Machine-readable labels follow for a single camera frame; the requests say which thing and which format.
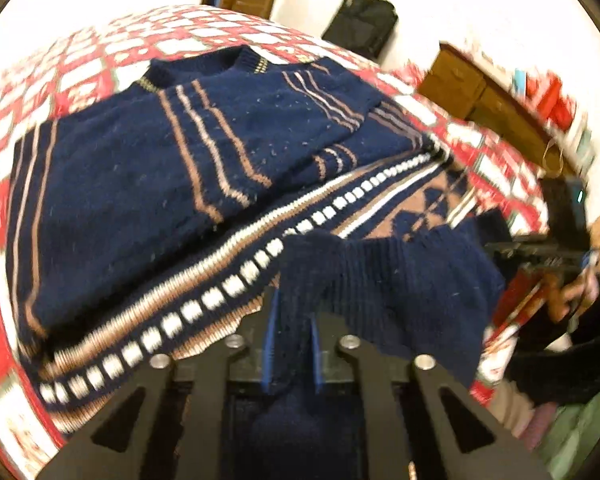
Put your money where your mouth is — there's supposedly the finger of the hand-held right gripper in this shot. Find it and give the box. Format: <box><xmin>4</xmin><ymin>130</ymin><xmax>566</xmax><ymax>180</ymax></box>
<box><xmin>482</xmin><ymin>239</ymin><xmax>591</xmax><ymax>275</ymax></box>

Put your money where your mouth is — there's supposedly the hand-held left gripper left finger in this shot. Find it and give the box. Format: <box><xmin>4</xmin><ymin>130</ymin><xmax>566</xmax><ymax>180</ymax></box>
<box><xmin>35</xmin><ymin>285</ymin><xmax>286</xmax><ymax>480</ymax></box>

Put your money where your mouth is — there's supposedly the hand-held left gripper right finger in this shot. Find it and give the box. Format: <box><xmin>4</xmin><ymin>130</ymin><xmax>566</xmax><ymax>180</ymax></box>
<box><xmin>307</xmin><ymin>310</ymin><xmax>553</xmax><ymax>480</ymax></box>

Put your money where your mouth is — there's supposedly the navy patterned knit sweater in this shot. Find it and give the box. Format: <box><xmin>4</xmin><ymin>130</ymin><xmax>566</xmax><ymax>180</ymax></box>
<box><xmin>5</xmin><ymin>46</ymin><xmax>513</xmax><ymax>480</ymax></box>

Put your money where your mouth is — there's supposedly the person's right forearm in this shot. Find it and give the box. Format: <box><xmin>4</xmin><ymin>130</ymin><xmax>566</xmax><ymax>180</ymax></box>
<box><xmin>505</xmin><ymin>280</ymin><xmax>600</xmax><ymax>407</ymax></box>

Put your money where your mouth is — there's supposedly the person's right hand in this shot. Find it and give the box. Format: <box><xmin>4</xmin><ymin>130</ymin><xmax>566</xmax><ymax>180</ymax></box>
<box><xmin>544</xmin><ymin>252</ymin><xmax>600</xmax><ymax>324</ymax></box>

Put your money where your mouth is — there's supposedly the brown wooden cabinet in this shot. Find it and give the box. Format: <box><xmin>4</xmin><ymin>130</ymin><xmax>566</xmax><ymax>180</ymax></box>
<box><xmin>416</xmin><ymin>42</ymin><xmax>593</xmax><ymax>177</ymax></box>

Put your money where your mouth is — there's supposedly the person's light clothing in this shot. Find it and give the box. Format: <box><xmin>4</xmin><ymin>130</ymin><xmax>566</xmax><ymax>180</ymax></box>
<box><xmin>490</xmin><ymin>380</ymin><xmax>600</xmax><ymax>480</ymax></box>

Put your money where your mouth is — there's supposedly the red checkered bed quilt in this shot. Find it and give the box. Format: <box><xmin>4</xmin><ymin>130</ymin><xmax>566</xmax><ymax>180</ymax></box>
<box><xmin>0</xmin><ymin>4</ymin><xmax>551</xmax><ymax>480</ymax></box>

